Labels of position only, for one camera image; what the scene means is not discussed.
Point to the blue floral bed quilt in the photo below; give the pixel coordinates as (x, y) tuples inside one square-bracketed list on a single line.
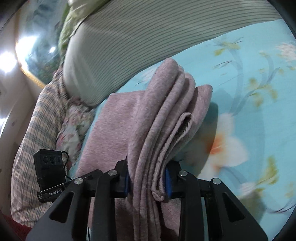
[(249, 139)]

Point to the floral ruffled pillow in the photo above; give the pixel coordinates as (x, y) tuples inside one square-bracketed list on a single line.
[(76, 123)]

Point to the plaid checked blanket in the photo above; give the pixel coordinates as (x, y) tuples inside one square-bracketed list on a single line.
[(44, 126)]

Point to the gold framed landscape painting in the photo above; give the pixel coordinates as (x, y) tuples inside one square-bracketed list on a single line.
[(39, 24)]

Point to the pink knit sweater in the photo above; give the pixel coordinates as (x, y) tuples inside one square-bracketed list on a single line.
[(147, 129)]

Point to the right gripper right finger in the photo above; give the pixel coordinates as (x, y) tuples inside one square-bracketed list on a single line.
[(209, 209)]

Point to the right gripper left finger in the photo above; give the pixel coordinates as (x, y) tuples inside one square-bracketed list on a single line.
[(67, 218)]

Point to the green striped pillow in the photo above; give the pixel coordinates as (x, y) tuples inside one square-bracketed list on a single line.
[(121, 38)]

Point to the light green quilted pillow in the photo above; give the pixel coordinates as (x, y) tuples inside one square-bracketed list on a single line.
[(78, 11)]

